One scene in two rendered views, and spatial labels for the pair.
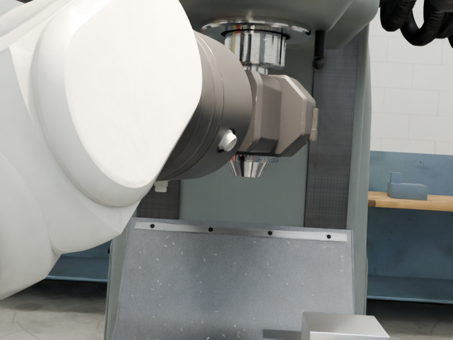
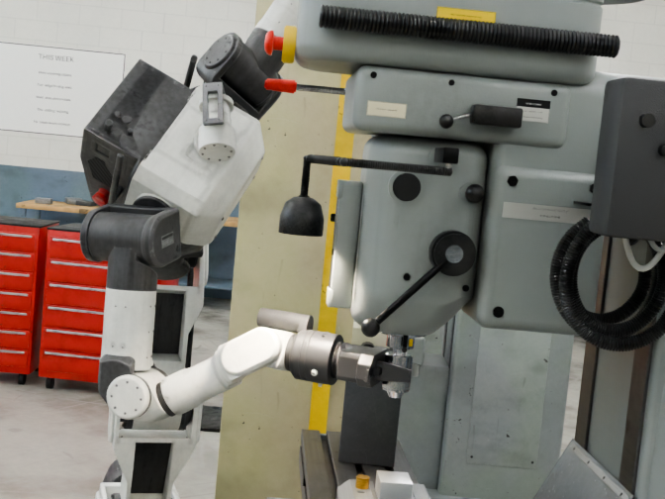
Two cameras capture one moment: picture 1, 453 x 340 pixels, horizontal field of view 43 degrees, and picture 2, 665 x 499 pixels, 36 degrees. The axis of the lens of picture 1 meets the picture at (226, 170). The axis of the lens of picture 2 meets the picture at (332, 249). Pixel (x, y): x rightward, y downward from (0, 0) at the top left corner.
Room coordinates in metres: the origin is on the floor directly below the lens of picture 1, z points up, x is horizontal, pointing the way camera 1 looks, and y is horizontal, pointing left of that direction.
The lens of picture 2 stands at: (0.17, -1.67, 1.58)
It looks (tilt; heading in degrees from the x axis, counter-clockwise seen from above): 5 degrees down; 85
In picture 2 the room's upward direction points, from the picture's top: 5 degrees clockwise
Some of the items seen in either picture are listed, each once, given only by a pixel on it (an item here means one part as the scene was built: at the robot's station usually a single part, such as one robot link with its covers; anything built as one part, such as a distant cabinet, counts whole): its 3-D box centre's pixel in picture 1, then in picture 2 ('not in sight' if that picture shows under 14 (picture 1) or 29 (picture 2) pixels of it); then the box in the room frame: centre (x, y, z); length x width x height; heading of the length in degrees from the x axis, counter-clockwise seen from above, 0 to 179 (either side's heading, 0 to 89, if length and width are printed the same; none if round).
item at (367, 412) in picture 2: not in sight; (371, 406); (0.50, 0.51, 1.04); 0.22 x 0.12 x 0.20; 81
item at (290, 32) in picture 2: not in sight; (289, 45); (0.23, -0.01, 1.76); 0.06 x 0.02 x 0.06; 89
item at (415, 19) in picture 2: not in sight; (469, 32); (0.49, -0.16, 1.79); 0.45 x 0.04 x 0.04; 179
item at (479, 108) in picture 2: not in sight; (479, 118); (0.52, -0.15, 1.66); 0.12 x 0.04 x 0.04; 179
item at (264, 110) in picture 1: (198, 112); (346, 362); (0.37, 0.02, 1.24); 0.13 x 0.12 x 0.10; 66
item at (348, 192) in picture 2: not in sight; (344, 244); (0.35, -0.01, 1.45); 0.04 x 0.04 x 0.21; 89
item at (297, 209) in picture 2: not in sight; (302, 214); (0.27, -0.05, 1.49); 0.07 x 0.07 x 0.06
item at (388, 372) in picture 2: not in sight; (392, 373); (0.44, -0.05, 1.24); 0.06 x 0.02 x 0.03; 156
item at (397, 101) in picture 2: not in sight; (449, 110); (0.50, -0.02, 1.68); 0.34 x 0.24 x 0.10; 179
